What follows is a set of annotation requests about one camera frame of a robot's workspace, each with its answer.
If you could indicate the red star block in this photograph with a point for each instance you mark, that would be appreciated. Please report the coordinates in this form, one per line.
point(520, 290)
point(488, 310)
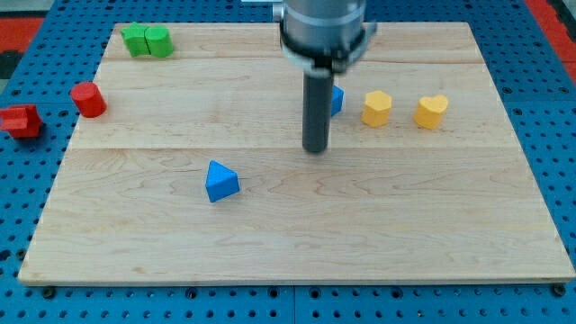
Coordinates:
point(21, 121)

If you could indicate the red cylinder block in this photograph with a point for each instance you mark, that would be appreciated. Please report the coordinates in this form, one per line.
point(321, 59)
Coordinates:
point(88, 99)

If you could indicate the yellow heart block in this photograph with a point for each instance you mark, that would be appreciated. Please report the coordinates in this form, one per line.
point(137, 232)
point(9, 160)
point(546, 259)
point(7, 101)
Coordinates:
point(430, 111)

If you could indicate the light wooden board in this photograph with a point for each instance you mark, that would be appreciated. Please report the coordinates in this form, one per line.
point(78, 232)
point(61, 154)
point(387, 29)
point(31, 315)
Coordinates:
point(396, 204)

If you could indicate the yellow hexagon block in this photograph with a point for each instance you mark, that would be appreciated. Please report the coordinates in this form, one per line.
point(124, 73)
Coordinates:
point(377, 108)

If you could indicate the green star block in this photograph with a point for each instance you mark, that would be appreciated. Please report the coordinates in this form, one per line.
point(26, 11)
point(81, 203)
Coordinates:
point(134, 38)

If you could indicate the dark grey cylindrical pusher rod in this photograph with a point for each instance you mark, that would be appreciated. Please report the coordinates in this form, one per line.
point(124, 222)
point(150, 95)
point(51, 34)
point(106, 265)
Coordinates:
point(316, 112)

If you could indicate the blue cube block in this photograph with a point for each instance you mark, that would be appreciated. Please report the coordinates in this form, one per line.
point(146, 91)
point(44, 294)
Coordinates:
point(338, 95)

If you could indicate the green cylinder block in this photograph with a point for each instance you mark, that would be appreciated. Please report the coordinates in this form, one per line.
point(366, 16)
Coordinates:
point(159, 41)

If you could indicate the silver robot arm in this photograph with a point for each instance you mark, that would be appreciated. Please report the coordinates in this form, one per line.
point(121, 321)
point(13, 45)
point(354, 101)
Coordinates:
point(324, 38)

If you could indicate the blue triangular prism block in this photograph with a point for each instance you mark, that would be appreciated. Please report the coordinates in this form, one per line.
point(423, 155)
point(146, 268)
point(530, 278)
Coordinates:
point(221, 181)

